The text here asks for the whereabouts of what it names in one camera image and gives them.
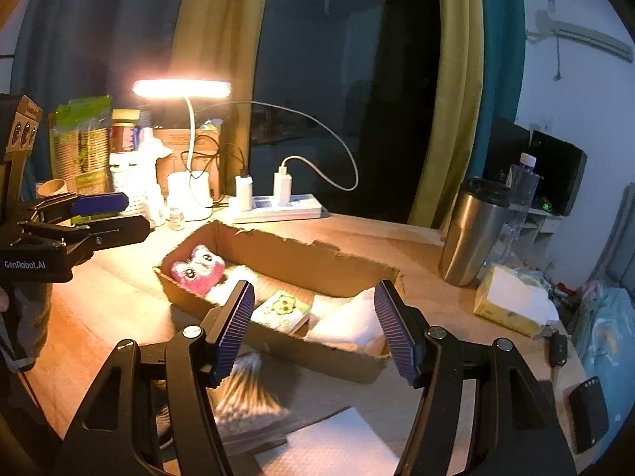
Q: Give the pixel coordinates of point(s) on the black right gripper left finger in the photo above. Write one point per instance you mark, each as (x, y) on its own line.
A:
(114, 430)

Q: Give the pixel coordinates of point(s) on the red tin can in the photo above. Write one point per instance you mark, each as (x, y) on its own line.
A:
(122, 136)

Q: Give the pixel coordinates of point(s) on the green snack bag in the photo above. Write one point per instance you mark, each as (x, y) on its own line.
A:
(80, 144)

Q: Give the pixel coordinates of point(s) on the bag of cotton swabs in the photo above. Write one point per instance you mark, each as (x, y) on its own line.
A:
(242, 405)

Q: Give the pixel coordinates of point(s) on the white wall air conditioner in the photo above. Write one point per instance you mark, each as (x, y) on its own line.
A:
(546, 26)

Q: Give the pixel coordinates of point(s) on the black car key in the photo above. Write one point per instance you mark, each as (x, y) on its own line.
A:
(556, 350)

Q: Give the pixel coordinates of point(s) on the white power strip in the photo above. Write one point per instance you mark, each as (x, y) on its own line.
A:
(265, 210)

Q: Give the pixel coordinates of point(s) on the pink plush toy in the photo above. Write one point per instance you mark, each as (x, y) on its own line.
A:
(201, 272)

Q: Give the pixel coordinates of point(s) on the yellow tissue pack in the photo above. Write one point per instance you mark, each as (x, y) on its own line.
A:
(518, 303)

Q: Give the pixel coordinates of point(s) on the yellow green curtain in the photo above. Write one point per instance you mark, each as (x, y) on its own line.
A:
(456, 110)

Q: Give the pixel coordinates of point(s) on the white waffle cloth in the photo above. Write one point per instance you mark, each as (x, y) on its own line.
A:
(343, 444)

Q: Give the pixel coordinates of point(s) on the black phone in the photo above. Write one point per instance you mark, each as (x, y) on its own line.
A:
(589, 412)

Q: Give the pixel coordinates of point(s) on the white usb charger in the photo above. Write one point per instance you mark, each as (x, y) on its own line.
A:
(282, 186)

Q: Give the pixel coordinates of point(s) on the clear plastic water bottle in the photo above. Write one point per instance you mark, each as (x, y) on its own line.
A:
(522, 182)

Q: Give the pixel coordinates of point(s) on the white pill bottle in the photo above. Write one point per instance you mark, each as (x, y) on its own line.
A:
(176, 218)

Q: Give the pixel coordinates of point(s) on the brown cardboard box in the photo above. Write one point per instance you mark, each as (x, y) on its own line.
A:
(304, 270)

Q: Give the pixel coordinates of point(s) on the stainless steel travel tumbler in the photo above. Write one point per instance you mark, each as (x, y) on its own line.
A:
(476, 220)

